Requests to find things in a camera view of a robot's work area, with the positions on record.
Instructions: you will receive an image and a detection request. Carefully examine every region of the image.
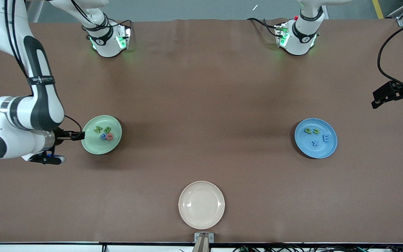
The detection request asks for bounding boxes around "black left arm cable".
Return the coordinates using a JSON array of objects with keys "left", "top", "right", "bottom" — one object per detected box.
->
[{"left": 377, "top": 17, "right": 403, "bottom": 94}]

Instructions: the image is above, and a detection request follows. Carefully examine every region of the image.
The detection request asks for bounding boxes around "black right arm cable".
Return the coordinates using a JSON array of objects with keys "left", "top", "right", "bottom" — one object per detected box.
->
[{"left": 4, "top": 0, "right": 83, "bottom": 133}]

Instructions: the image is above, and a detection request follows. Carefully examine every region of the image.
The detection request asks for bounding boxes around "beige plate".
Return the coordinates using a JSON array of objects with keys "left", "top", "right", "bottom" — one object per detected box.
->
[{"left": 178, "top": 181, "right": 225, "bottom": 230}]

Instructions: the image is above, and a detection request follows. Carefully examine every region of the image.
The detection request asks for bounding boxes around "metal table edge bracket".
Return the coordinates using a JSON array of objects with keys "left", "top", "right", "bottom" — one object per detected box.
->
[{"left": 194, "top": 232, "right": 214, "bottom": 252}]

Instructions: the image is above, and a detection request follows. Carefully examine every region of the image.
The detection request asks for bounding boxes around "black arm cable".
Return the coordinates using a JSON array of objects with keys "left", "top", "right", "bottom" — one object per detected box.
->
[
  {"left": 4, "top": 0, "right": 83, "bottom": 133},
  {"left": 377, "top": 17, "right": 403, "bottom": 94}
]

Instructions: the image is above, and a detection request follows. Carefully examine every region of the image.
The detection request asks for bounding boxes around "light green plate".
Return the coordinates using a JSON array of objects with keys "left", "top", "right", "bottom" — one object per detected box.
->
[{"left": 81, "top": 115, "right": 122, "bottom": 155}]

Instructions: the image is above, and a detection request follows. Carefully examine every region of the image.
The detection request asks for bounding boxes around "black base cable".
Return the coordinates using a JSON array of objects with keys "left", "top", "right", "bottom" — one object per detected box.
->
[
  {"left": 109, "top": 19, "right": 133, "bottom": 30},
  {"left": 247, "top": 17, "right": 280, "bottom": 37}
]

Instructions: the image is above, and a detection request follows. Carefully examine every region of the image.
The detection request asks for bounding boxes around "black right base cable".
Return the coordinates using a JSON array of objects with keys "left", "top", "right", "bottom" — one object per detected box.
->
[{"left": 109, "top": 19, "right": 133, "bottom": 30}]

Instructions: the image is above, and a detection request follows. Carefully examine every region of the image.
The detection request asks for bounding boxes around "blue plate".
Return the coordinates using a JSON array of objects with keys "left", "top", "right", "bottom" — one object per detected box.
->
[{"left": 294, "top": 118, "right": 338, "bottom": 159}]

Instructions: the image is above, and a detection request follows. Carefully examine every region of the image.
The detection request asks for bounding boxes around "brown table mat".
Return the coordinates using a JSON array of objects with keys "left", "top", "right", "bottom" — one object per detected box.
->
[{"left": 0, "top": 17, "right": 403, "bottom": 244}]

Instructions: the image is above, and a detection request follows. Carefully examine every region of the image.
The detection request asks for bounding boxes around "black left base cable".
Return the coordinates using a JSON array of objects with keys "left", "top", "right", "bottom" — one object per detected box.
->
[{"left": 247, "top": 17, "right": 280, "bottom": 37}]

